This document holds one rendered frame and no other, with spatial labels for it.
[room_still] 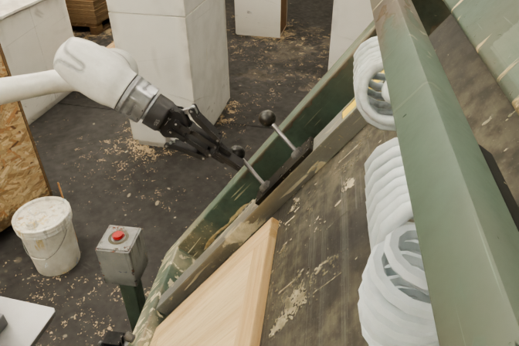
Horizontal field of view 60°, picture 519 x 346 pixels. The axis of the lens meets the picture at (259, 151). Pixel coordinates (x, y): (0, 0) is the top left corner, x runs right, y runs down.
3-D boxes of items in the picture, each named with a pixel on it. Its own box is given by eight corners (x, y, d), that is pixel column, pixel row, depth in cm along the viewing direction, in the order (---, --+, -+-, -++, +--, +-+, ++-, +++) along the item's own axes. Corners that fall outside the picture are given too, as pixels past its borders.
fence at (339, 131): (172, 301, 136) (161, 296, 135) (403, 74, 86) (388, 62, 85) (167, 316, 132) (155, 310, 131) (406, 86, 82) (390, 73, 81)
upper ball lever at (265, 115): (300, 161, 99) (261, 116, 102) (310, 150, 97) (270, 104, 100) (292, 165, 96) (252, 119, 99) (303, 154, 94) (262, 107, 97)
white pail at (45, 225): (53, 236, 283) (31, 176, 256) (96, 244, 277) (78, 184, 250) (20, 275, 258) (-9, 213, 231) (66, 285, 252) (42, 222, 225)
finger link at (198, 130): (177, 116, 100) (179, 112, 99) (219, 143, 102) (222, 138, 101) (171, 125, 97) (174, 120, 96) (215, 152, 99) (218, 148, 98)
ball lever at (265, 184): (268, 192, 105) (232, 150, 108) (278, 183, 103) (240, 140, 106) (259, 198, 102) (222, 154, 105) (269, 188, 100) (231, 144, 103)
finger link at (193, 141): (169, 128, 97) (166, 132, 98) (212, 157, 100) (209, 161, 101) (174, 119, 100) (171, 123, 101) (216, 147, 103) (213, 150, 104)
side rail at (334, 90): (208, 250, 158) (181, 235, 156) (459, -7, 100) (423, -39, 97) (204, 263, 153) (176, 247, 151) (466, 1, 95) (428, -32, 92)
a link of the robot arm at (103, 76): (136, 72, 90) (144, 69, 103) (65, 25, 87) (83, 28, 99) (107, 117, 91) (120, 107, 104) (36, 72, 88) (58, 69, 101)
